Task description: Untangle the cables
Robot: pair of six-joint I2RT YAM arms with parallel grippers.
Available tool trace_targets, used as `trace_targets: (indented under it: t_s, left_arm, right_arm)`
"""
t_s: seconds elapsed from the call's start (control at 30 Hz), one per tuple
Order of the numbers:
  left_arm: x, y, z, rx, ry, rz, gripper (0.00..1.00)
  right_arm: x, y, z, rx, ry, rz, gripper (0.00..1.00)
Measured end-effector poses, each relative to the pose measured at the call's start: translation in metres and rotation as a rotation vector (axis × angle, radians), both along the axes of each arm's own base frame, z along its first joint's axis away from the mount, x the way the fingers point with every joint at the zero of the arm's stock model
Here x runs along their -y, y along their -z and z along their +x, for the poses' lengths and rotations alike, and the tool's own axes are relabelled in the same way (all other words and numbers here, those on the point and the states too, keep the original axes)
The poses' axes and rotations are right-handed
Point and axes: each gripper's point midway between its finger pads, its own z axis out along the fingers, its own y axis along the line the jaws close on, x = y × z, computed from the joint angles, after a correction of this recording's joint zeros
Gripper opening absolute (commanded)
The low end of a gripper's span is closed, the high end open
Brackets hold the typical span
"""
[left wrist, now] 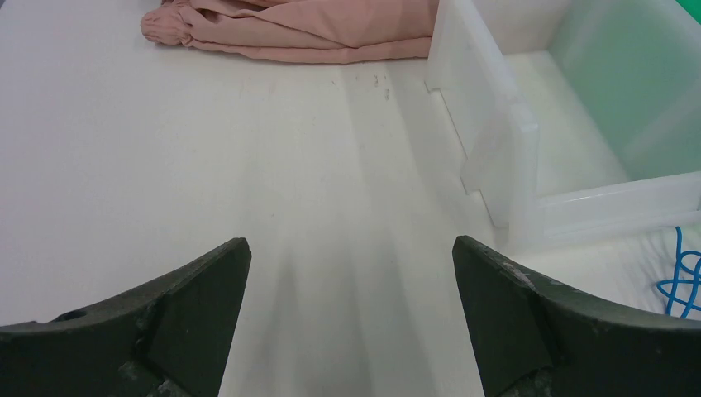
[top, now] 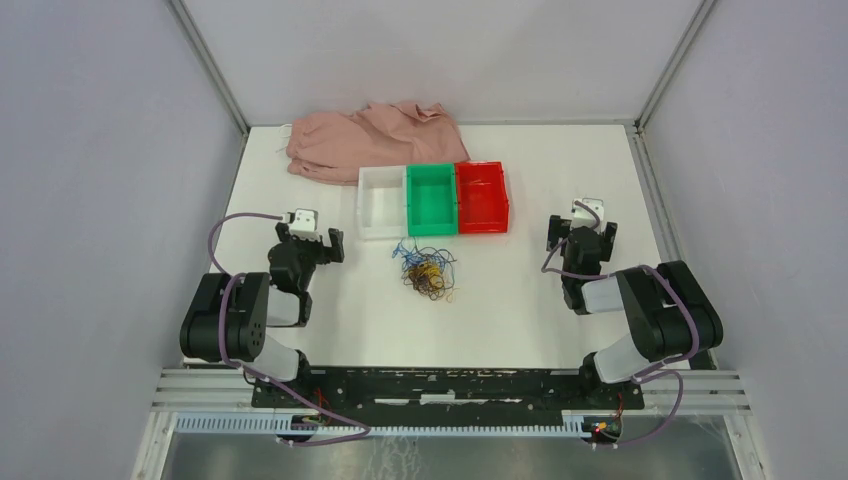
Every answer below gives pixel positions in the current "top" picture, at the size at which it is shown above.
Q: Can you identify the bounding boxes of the coloured wire bundle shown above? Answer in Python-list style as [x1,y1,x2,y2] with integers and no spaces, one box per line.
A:
[390,239,460,305]

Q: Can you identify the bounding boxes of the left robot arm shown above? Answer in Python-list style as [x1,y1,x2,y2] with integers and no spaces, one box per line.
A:
[179,222,345,407]

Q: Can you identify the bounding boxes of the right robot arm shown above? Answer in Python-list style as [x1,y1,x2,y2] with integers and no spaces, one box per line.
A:
[542,215,724,408]

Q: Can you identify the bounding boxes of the white plastic bin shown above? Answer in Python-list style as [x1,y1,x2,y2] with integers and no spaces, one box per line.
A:
[356,166,408,240]

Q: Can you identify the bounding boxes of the red plastic bin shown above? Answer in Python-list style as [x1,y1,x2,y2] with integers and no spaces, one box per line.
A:
[454,162,509,235]

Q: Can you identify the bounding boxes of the pink crumpled cloth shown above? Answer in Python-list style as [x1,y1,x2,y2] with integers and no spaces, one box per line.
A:
[285,101,470,185]

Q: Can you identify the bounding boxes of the green plastic bin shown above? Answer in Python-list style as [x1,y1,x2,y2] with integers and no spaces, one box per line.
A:
[406,163,459,237]

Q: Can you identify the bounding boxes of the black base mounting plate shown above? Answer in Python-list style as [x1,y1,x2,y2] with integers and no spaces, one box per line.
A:
[289,366,645,428]

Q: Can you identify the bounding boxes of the white slotted cable duct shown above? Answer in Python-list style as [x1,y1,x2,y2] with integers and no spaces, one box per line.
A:
[174,412,597,440]

